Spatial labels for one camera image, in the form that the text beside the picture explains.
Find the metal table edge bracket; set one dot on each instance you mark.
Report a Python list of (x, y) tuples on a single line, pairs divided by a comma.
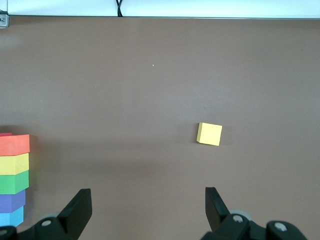
[(3, 21)]

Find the blue foam block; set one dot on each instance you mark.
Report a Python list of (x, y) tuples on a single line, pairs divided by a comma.
[(10, 217)]

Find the green foam block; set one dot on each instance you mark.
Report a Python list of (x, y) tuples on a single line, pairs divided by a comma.
[(12, 183)]

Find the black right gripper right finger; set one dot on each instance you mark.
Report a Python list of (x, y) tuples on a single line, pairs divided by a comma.
[(215, 211)]

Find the red foam block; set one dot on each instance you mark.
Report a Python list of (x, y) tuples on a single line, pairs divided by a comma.
[(5, 134)]

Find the purple foam block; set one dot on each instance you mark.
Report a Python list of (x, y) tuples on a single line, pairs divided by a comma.
[(11, 201)]

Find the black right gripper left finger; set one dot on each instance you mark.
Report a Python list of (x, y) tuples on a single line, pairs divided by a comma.
[(78, 212)]

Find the yellow foam block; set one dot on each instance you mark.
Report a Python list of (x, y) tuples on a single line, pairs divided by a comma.
[(12, 163), (210, 133)]

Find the orange foam block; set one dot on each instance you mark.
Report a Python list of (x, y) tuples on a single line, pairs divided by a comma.
[(13, 145)]

